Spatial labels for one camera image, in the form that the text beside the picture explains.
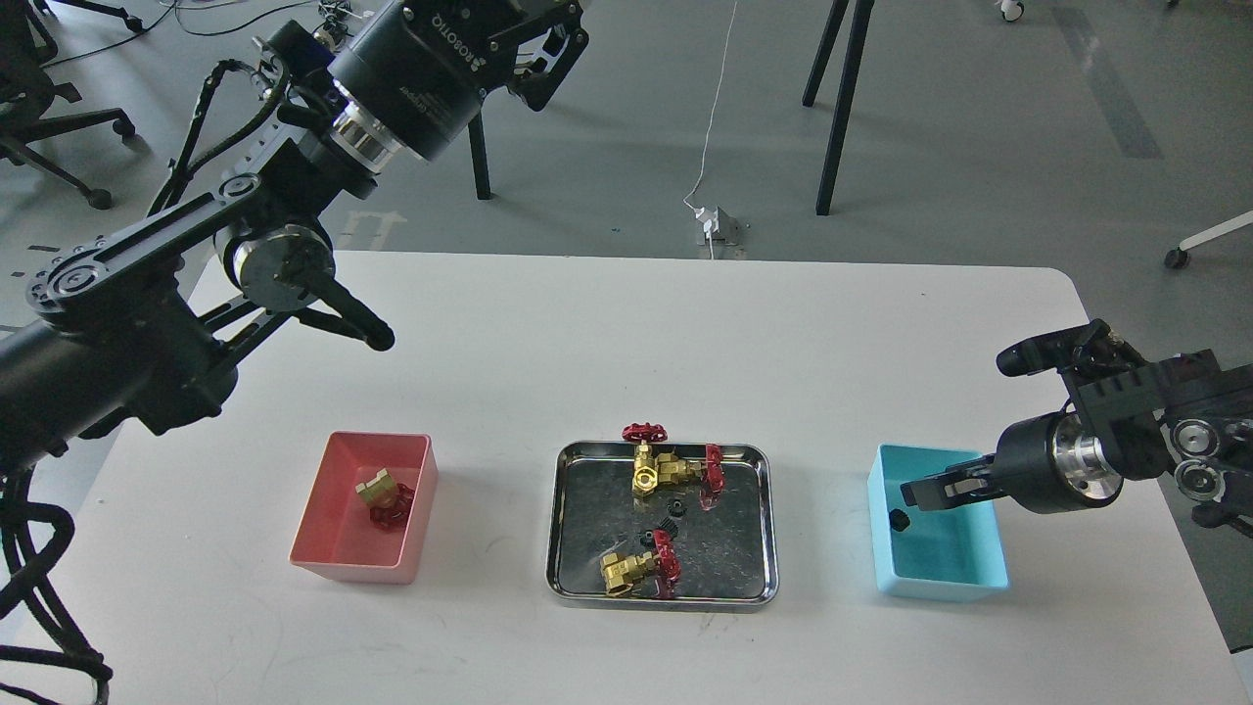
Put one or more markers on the pink plastic box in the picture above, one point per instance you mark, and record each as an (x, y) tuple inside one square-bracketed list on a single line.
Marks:
[(336, 539)]

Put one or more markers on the black stand legs right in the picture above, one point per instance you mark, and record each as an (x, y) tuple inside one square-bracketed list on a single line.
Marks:
[(861, 18)]

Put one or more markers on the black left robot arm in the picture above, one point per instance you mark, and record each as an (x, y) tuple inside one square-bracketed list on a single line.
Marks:
[(152, 321)]

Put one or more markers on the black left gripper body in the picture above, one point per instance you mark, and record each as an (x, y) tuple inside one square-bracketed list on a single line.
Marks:
[(424, 68)]

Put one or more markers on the black office chair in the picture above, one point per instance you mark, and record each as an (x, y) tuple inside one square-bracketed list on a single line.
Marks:
[(29, 92)]

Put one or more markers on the brass valve top red handle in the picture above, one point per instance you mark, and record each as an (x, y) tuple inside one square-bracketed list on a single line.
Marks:
[(645, 477)]

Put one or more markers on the blue plastic box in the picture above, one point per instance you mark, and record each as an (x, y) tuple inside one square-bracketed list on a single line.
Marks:
[(952, 555)]

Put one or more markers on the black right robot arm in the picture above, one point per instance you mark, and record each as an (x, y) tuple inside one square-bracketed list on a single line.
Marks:
[(1126, 419)]

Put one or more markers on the black stand legs left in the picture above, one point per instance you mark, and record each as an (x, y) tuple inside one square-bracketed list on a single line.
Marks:
[(478, 152)]

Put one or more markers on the white chair caster leg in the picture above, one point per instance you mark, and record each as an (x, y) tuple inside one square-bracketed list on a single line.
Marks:
[(1179, 257)]

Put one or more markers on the brass valve red handle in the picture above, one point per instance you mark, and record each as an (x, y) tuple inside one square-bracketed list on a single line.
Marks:
[(645, 477), (389, 502), (674, 471), (622, 574)]

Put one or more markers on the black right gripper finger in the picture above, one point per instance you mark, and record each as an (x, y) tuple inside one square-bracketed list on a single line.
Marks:
[(945, 498), (949, 484)]

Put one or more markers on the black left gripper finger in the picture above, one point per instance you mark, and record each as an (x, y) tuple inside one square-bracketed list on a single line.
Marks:
[(527, 20), (533, 80)]

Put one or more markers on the steel tray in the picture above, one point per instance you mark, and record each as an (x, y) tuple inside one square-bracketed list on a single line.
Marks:
[(724, 543)]

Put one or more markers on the black stand legs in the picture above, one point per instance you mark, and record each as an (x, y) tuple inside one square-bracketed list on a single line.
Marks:
[(478, 152), (861, 18)]

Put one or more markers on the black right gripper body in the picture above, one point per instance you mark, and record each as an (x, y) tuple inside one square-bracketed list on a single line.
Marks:
[(1050, 465)]

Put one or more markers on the brass valve bottom red handle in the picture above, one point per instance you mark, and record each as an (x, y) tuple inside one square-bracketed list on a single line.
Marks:
[(622, 574)]

